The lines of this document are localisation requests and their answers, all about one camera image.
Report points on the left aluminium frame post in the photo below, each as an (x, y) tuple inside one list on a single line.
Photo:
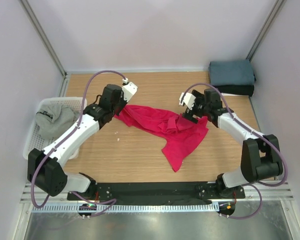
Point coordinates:
[(42, 35)]

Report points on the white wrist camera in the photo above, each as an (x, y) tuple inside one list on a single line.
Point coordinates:
[(187, 99), (129, 89)]

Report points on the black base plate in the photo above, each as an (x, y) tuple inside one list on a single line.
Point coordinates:
[(163, 193)]

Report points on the right aluminium frame post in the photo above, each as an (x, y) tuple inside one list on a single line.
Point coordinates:
[(270, 19)]

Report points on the aluminium frame post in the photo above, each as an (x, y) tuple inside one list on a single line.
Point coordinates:
[(42, 35), (270, 19)]

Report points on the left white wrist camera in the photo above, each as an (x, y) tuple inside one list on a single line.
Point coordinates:
[(129, 89)]

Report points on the folded blue t shirt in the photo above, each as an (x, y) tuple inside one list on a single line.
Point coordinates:
[(234, 72)]

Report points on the grey t shirt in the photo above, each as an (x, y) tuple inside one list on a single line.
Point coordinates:
[(55, 120)]

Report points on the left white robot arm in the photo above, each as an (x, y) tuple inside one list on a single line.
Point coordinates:
[(45, 167)]

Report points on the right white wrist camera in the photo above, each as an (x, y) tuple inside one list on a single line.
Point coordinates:
[(187, 99)]

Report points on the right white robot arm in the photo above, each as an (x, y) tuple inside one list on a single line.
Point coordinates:
[(260, 156)]

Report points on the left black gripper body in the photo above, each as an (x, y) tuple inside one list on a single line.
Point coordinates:
[(118, 107)]

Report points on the folded black t shirt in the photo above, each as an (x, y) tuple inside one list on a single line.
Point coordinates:
[(243, 90)]

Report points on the white slotted cable duct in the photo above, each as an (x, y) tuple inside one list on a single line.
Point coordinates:
[(83, 208)]

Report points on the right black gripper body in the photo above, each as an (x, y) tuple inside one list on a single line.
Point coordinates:
[(199, 108)]

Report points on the red t shirt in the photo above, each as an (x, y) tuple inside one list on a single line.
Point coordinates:
[(182, 136)]

